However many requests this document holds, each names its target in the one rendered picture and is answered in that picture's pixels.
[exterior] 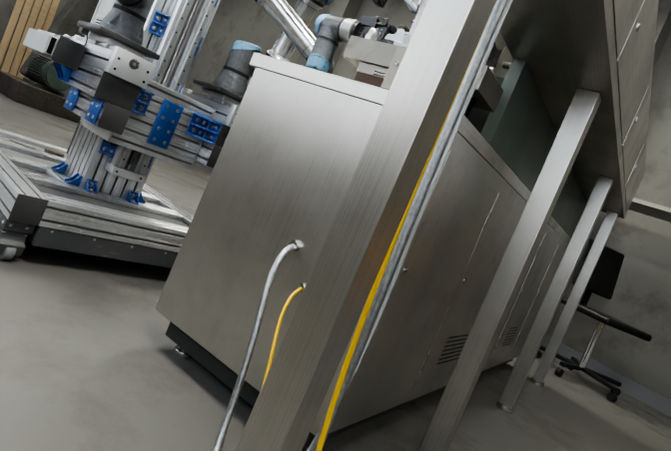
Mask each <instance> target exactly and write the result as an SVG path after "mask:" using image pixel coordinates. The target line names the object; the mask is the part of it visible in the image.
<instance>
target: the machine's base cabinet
mask: <svg viewBox="0 0 671 451"><path fill-rule="evenodd" d="M381 107H382V105H379V104H376V103H373V102H369V101H366V100H363V99H359V98H356V97H353V96H350V95H346V94H343V93H340V92H336V91H333V90H330V89H326V88H323V87H320V86H317V85H313V84H310V83H307V82H303V81H300V80H297V79H293V78H290V77H287V76H284V75H280V74H277V73H274V72H270V71H267V70H264V69H260V68H256V69H255V72H254V74H253V77H252V79H251V81H250V84H249V86H248V89H247V91H246V93H245V96H244V97H243V100H242V102H241V104H240V107H239V109H238V111H237V114H236V116H235V119H234V121H233V123H232V126H231V128H230V131H229V133H228V135H227V138H226V140H225V143H224V145H223V147H222V150H221V152H220V154H219V157H218V159H217V162H216V164H215V166H214V169H213V171H212V174H211V176H210V178H209V181H208V183H207V186H206V188H205V190H204V193H203V195H202V197H201V200H200V202H199V205H198V207H197V209H196V212H195V214H194V217H193V219H192V221H191V224H190V226H189V229H188V231H187V233H186V236H185V238H184V240H183V243H182V245H181V248H180V250H179V252H178V255H177V257H176V260H175V262H174V264H173V267H172V269H171V272H170V274H169V276H168V279H167V281H166V283H165V286H164V288H163V291H162V293H161V295H160V298H159V300H158V303H157V305H156V307H155V309H156V310H157V311H159V312H160V313H161V314H162V315H164V316H165V317H166V318H167V319H169V320H170V321H171V322H170V324H169V327H168V329H167V331H166V334H165V335H167V336H168V337H169V338H170V339H172V340H173V341H174V342H175V343H176V344H178V345H176V346H175V349H174V352H175V353H176V354H177V355H178V356H180V357H182V358H188V359H189V358H195V359H196V360H197V361H198V362H199V363H201V364H202V365H203V366H204V367H206V368H207V369H208V370H209V371H210V372H212V373H213V374H214V375H215V376H216V377H218V378H219V379H220V380H221V381H223V382H224V383H225V384H226V385H227V386H229V387H230V388H231V389H232V390H233V391H234V388H235V385H236V382H237V379H238V376H239V373H240V369H241V366H242V363H243V360H244V357H245V353H246V350H247V346H248V343H249V340H250V336H251V333H252V329H253V326H254V322H255V318H256V315H257V311H258V307H259V303H260V300H261V296H262V292H263V289H264V286H265V283H266V280H267V277H268V274H269V272H270V270H271V267H272V265H273V263H274V261H275V260H276V258H277V256H278V255H279V253H280V252H281V251H282V250H283V249H284V248H285V247H286V246H288V245H289V242H290V241H291V240H293V239H294V240H298V241H299V242H300V244H301V248H300V250H298V251H291V252H290V253H289V254H288V255H287V256H286V257H285V258H284V260H283V261H282V263H281V265H280V267H279V269H278V271H277V274H276V276H275V278H274V281H273V284H272V287H271V290H270V294H269V298H268V301H267V305H266V309H265V313H264V316H263V320H262V324H261V327H260V331H259V335H258V338H257V342H256V345H255V349H254V352H253V355H252V359H251V362H250V365H249V369H248V372H247V375H246V378H245V381H244V384H243V387H242V390H241V393H240V396H241V397H242V398H243V399H244V400H246V401H247V402H248V403H249V404H250V405H252V406H253V407H254V406H255V403H256V401H257V399H258V396H259V394H260V392H261V389H262V386H263V382H264V378H265V374H266V370H267V366H268V362H269V357H270V353H271V349H272V344H273V340H274V335H275V331H276V327H277V324H278V321H279V317H280V314H281V312H282V310H283V307H284V305H285V303H286V301H287V300H288V298H289V296H290V295H291V294H292V293H293V292H294V291H295V290H296V289H298V285H299V284H300V283H305V284H307V282H308V279H309V277H310V275H311V272H312V270H313V268H314V265H315V263H316V261H317V258H318V256H319V254H320V251H321V249H322V247H323V244H324V242H325V240H326V237H327V235H328V233H329V230H330V228H331V226H332V223H333V221H334V219H335V216H336V213H337V210H338V208H339V206H340V203H341V201H342V199H343V196H344V194H345V192H346V189H347V187H348V185H349V182H350V180H351V178H352V175H353V173H354V171H355V168H356V166H357V164H358V161H359V159H360V156H361V154H362V152H363V149H364V147H365V145H366V142H367V140H368V138H369V135H370V133H371V131H372V128H373V126H374V124H375V121H376V119H377V117H378V114H379V112H380V110H381ZM526 204H527V202H526V201H525V200H524V199H523V197H522V196H521V195H520V194H519V193H518V192H517V191H516V190H515V189H514V188H513V187H512V186H511V185H510V184H509V183H508V182H507V181H506V180H505V179H504V178H503V177H502V176H501V175H500V174H499V173H498V172H497V171H496V170H495V169H494V168H493V167H492V166H491V165H490V164H489V163H488V162H487V161H486V160H485V159H484V158H483V157H482V156H481V155H480V154H479V153H478V152H477V151H476V150H475V149H474V148H473V147H472V146H471V145H470V144H469V143H468V142H467V141H466V140H465V138H464V137H463V136H462V135H461V134H460V133H459V132H457V133H456V135H455V137H454V140H453V142H452V145H451V147H450V149H449V152H448V154H447V157H446V159H445V162H444V164H443V166H442V169H441V171H440V174H439V176H438V178H437V181H436V183H435V186H434V188H433V191H432V193H431V195H430V198H429V200H428V203H427V205H426V208H425V210H424V213H423V215H422V218H421V220H420V222H419V225H418V227H417V230H416V232H415V235H414V237H413V240H412V242H411V245H410V247H409V250H408V252H407V255H406V257H405V260H404V262H403V265H402V267H401V270H400V272H399V274H398V277H397V279H396V282H395V284H394V287H393V289H392V292H391V294H390V297H389V299H388V301H387V304H386V306H385V308H384V311H383V313H382V316H381V318H380V320H379V323H378V325H377V327H376V330H375V332H374V334H373V336H372V339H371V341H370V343H369V345H368V347H367V350H366V352H365V354H364V356H363V358H362V361H361V363H360V365H359V367H358V369H357V371H356V373H355V375H354V378H353V380H352V382H351V384H350V386H349V388H348V390H347V392H346V394H345V396H344V398H343V401H342V403H341V406H340V408H339V410H338V413H337V415H336V417H335V421H334V423H333V426H332V428H331V431H330V433H329V435H328V438H331V437H333V436H335V435H338V434H340V433H342V432H345V431H347V430H350V429H352V428H354V427H356V426H358V425H360V424H363V423H365V422H367V421H370V420H372V419H375V418H377V417H379V416H382V415H384V414H386V413H389V412H391V411H393V410H396V409H398V408H401V407H403V406H405V405H408V404H415V401H417V400H420V399H422V398H424V397H427V396H429V395H431V394H434V393H436V392H438V391H441V390H443V389H445V387H446V384H447V382H448V380H449V378H450V375H451V373H452V371H453V369H454V366H455V364H456V362H457V359H458V357H459V355H460V353H461V350H462V348H463V346H464V344H465V341H466V339H467V337H468V334H469V332H470V330H471V328H472V325H473V323H474V321H475V319H476V317H477V315H478V313H479V310H480V308H481V306H482V304H483V301H484V299H485V297H486V295H487V292H488V290H489V288H490V285H491V283H492V281H493V279H494V276H495V274H496V272H497V270H498V267H499V265H500V263H501V260H502V258H503V256H504V254H505V251H506V249H507V247H508V245H509V242H510V240H511V238H512V235H513V233H514V231H515V229H516V226H517V224H518V222H519V220H520V217H521V215H522V213H523V210H524V208H525V206H526ZM567 247H568V243H567V242H566V241H565V240H564V239H563V238H562V237H561V236H560V235H559V234H558V233H557V232H556V231H555V230H554V229H553V228H552V227H551V226H550V225H549V224H547V225H546V227H545V229H544V232H543V234H542V236H541V238H540V241H539V243H538V245H537V248H536V250H535V252H534V254H533V257H532V259H531V261H530V263H529V266H528V268H527V270H526V272H525V275H524V277H523V279H522V281H521V284H520V286H519V288H518V291H517V293H516V294H515V296H514V299H513V301H512V303H511V305H510V308H509V310H508V312H507V314H506V317H505V319H504V321H503V323H502V326H501V328H500V330H499V333H498V335H497V337H496V339H495V342H494V344H493V346H492V348H491V351H490V353H489V355H488V357H487V360H486V362H485V364H484V366H483V369H482V371H481V373H483V372H486V371H488V370H491V369H493V368H495V367H498V366H500V365H502V364H503V365H505V364H506V363H507V362H509V361H512V359H513V358H515V357H517V356H519V354H520V351H521V349H522V347H523V345H524V342H525V340H526V338H527V336H528V333H529V331H530V329H531V327H532V324H533V322H534V320H535V318H536V315H537V313H538V311H539V309H540V306H541V304H542V302H543V300H544V297H545V295H546V293H547V291H548V288H549V286H550V284H551V282H552V279H553V277H554V275H555V273H556V271H557V269H558V267H559V265H560V262H561V260H562V258H563V256H564V253H565V251H566V249H567ZM361 313H362V312H361ZM360 317H361V314H360V316H359V318H360ZM358 322H359V319H358V321H357V323H356V326H355V328H354V330H353V333H352V335H351V337H350V340H349V342H348V344H347V347H346V349H345V351H344V353H343V356H342V358H341V360H340V363H339V365H338V367H337V370H336V372H335V376H334V378H333V380H332V383H331V385H330V387H329V389H328V392H327V394H326V396H325V399H324V401H323V403H322V406H321V408H320V410H319V413H318V415H317V417H316V420H315V422H314V424H313V427H312V429H311V431H310V433H309V436H308V438H307V440H306V443H305V445H304V447H303V450H302V451H306V448H307V447H309V446H310V445H311V443H312V441H313V440H314V438H315V436H316V435H317V433H318V431H319V429H320V427H321V424H322V422H323V420H324V417H325V415H326V413H327V410H328V408H329V406H330V403H331V401H332V398H333V395H334V392H335V389H336V384H337V381H338V378H339V375H340V372H341V369H342V366H343V363H344V361H345V358H346V355H347V352H348V349H349V347H350V344H351V341H352V338H353V335H354V333H355V330H356V327H357V325H358ZM481 373H480V374H481ZM328 438H327V439H328Z"/></svg>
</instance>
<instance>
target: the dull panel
mask: <svg viewBox="0 0 671 451"><path fill-rule="evenodd" d="M501 88H502V90H503V93H502V95H501V98H500V100H499V102H498V105H497V107H496V109H495V111H494V113H493V112H490V113H489V115H488V117H487V120H486V122H485V124H484V127H483V129H482V131H481V133H480V134H481V136H482V137H483V138H485V139H486V140H487V142H488V143H489V144H490V145H491V146H492V147H493V149H494V150H495V151H496V152H497V153H498V154H499V155H500V157H501V158H502V159H503V160H504V161H505V162H506V164H507V165H508V166H509V167H510V168H511V169H512V171H513V172H514V173H515V174H516V175H517V176H518V177H519V179H520V180H521V181H522V182H523V183H524V184H525V186H526V187H527V188H528V189H529V190H530V191H531V192H532V190H533V188H534V185H535V183H536V181H537V179H538V176H539V174H540V172H541V170H542V167H543V165H544V163H545V160H546V158H547V156H548V154H549V151H550V149H551V147H552V145H553V142H554V140H555V138H556V135H557V132H556V130H555V128H554V125H553V123H552V121H551V118H550V116H549V114H548V111H547V109H546V107H545V104H544V102H543V100H542V97H541V95H540V93H539V90H538V88H537V86H536V83H535V81H534V79H533V76H532V74H531V72H530V69H529V67H528V65H527V62H526V61H524V60H519V59H514V58H513V60H512V62H511V64H510V67H509V69H508V71H507V74H506V76H505V78H504V81H503V83H502V85H501ZM586 204H587V202H586V199H585V197H584V195H583V192H582V191H581V189H580V186H579V184H578V182H577V179H576V177H575V175H574V172H573V170H572V168H571V171H570V173H569V175H568V177H567V180H566V182H565V184H564V186H563V189H562V191H561V193H560V195H559V198H558V200H557V202H556V205H555V207H554V209H553V211H552V214H551V216H552V217H553V218H554V219H555V220H556V221H557V223H558V224H559V225H560V226H561V227H562V228H563V230H564V231H565V232H566V233H567V234H568V235H569V236H570V238H572V235H573V233H574V231H575V228H576V226H577V224H578V222H579V219H580V217H581V215H582V213H583V210H584V208H585V206H586Z"/></svg>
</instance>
